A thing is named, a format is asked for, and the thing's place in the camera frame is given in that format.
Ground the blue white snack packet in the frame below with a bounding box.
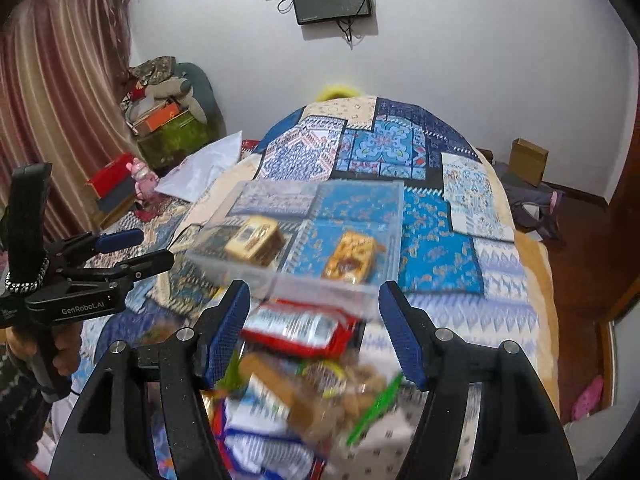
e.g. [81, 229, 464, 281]
[210, 376, 324, 479]

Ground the tan boxed snack pack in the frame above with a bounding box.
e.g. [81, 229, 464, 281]
[224, 216, 285, 266]

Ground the puffed corn snack bag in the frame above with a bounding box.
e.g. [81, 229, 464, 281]
[321, 231, 385, 285]

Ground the clear plastic storage bin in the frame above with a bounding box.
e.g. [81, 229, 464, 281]
[186, 180, 404, 320]

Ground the left hand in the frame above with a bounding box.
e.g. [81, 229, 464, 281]
[4, 322, 82, 377]

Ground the red gift box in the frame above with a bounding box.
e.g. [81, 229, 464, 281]
[86, 153, 134, 198]

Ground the pink plush toy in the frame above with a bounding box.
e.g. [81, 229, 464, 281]
[126, 157, 160, 205]

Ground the green patterned box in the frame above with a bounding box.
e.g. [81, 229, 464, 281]
[137, 110, 217, 170]

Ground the orange shoe box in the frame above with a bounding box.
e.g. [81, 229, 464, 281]
[134, 101, 181, 136]

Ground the long brown biscuit sleeve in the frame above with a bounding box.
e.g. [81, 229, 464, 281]
[239, 352, 345, 444]

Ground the red snack packet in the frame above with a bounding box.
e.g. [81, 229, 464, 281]
[241, 302, 362, 359]

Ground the clothes pile on chair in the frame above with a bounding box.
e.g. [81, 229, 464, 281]
[120, 56, 221, 136]

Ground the striped pink curtain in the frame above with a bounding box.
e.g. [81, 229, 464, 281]
[1, 0, 136, 240]

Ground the patchwork quilt bed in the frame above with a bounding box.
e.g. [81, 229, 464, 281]
[49, 94, 561, 480]

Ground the cardboard box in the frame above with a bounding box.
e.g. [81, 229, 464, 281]
[509, 139, 549, 186]

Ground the yellow fluffy pillow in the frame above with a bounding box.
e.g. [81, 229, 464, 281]
[314, 84, 361, 102]

